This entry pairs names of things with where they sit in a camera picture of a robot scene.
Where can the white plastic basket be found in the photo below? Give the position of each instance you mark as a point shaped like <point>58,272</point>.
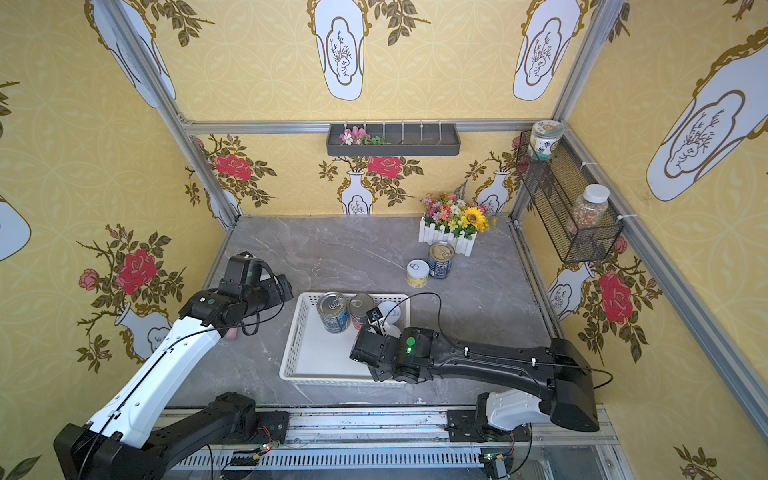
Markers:
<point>315,356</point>

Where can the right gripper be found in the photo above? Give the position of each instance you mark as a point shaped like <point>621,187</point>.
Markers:
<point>363,348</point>

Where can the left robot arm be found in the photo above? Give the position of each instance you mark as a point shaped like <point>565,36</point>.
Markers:
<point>120,441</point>

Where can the red labelled tin can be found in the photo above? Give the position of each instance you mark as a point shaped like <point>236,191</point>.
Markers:
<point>358,307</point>

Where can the clear jar white lid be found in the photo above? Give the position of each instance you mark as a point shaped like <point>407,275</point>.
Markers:
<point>589,207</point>

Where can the pink small can front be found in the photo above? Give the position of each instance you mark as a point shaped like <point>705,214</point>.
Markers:
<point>391,312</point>

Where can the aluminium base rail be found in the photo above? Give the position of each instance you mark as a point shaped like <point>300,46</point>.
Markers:
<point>420,437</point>

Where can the pink artificial flowers on shelf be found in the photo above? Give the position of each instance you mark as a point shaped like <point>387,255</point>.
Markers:
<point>360,136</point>

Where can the blue can near flowers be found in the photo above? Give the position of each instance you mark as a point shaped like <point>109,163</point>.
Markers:
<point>440,259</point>

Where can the grey wall shelf tray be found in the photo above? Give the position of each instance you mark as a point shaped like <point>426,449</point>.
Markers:
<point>403,138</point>

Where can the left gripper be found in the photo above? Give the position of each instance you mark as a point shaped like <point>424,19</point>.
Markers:
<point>276,289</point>

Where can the yellow small can back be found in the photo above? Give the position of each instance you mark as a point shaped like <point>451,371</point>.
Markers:
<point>417,272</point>

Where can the flower box white fence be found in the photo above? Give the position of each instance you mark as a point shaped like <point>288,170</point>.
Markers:
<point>449,218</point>

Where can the black wire wall basket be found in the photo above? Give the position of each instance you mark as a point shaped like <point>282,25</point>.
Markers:
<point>550,189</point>

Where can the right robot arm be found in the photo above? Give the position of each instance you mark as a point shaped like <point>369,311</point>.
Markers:
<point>552,382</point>

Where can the patterned jar on rack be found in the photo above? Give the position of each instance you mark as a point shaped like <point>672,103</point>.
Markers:
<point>544,138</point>

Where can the blue labelled tin can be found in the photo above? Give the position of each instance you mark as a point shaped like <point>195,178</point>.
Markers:
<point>332,308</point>

